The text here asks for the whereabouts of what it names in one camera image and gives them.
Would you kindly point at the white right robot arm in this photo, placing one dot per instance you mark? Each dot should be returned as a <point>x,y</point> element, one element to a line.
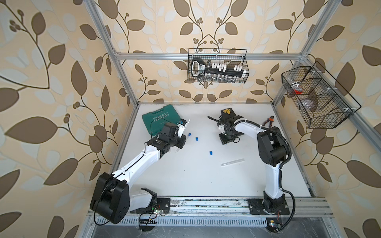
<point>273,149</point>

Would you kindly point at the aluminium frame post left rear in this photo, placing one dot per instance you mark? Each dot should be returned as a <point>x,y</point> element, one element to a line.
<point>93,12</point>

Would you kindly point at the black wire basket right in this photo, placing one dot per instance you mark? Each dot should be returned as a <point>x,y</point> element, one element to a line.
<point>322,100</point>

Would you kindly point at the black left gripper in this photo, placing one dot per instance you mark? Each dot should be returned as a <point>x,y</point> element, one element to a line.
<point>182,139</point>

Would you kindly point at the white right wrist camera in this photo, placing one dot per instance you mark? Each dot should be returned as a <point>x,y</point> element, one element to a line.
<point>221,127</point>

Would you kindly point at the orange black pliers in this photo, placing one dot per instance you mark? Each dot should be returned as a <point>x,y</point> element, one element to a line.
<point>269,122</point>

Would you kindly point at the green plastic tool case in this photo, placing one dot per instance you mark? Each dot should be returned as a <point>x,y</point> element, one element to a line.
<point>155,121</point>

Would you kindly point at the black flat tool case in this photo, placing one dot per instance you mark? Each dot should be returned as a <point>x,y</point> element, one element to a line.
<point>227,114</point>

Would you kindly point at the aluminium frame post right rear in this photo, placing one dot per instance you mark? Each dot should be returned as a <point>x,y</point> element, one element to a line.
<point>317,13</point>

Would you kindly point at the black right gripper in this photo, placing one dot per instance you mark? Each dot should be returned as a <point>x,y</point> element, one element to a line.
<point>223,140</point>

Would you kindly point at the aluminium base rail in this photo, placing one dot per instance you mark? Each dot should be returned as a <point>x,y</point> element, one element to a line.
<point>224,212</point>

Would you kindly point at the black wire basket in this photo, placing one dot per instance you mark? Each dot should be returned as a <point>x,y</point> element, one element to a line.
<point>322,100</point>
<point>218,65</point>

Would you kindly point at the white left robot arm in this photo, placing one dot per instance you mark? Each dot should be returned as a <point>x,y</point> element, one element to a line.
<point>112,198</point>

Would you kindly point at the aluminium frame post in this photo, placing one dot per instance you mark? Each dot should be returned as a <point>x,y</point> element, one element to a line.
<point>93,12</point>
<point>317,13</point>

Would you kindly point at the black wire basket rear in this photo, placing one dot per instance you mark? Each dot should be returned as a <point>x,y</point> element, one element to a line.
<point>218,65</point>

